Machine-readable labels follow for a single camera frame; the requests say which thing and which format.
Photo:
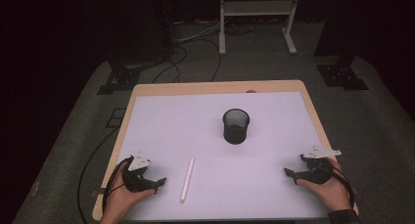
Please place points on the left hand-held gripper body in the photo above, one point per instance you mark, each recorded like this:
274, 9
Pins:
134, 181

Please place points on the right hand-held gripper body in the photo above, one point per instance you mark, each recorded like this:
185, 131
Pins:
318, 175

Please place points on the white pen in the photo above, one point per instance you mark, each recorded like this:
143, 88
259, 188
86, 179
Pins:
187, 180

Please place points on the black mesh pen holder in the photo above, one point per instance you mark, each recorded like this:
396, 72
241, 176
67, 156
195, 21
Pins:
236, 126

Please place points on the person's left hand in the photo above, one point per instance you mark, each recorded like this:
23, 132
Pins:
120, 198

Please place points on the person's right hand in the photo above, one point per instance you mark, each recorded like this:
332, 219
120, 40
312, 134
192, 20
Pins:
332, 191

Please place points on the black tape strip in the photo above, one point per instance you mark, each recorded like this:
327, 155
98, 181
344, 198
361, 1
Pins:
98, 192

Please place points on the brown table grommet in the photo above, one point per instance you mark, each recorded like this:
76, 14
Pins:
251, 91

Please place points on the black stand with floor plate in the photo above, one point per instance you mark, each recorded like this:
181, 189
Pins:
342, 74
122, 77

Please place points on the white metal stand frame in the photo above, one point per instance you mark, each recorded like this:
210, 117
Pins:
257, 8

